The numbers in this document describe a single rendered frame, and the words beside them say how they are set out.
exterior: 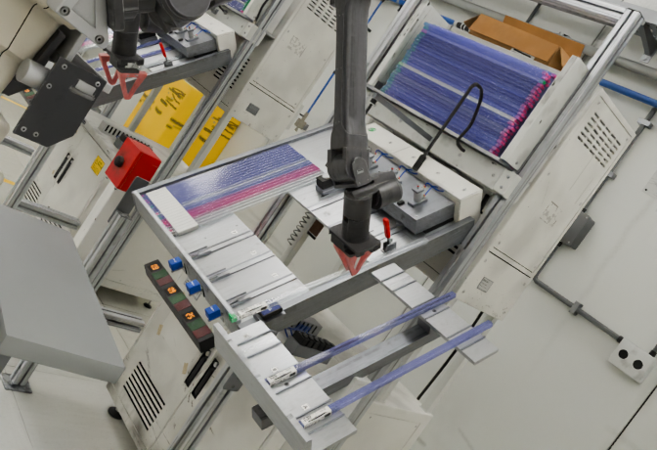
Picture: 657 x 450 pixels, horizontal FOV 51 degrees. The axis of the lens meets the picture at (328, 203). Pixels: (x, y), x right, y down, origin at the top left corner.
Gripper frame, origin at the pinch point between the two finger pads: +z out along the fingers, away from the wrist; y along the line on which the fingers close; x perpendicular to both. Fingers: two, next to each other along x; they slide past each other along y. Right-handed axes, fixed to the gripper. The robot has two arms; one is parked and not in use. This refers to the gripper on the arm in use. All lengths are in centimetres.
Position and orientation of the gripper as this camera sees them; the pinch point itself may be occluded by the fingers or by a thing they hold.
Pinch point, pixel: (352, 269)
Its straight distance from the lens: 147.6
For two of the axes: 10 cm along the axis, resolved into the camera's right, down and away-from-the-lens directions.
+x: -8.2, 2.9, -5.0
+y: -5.8, -4.7, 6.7
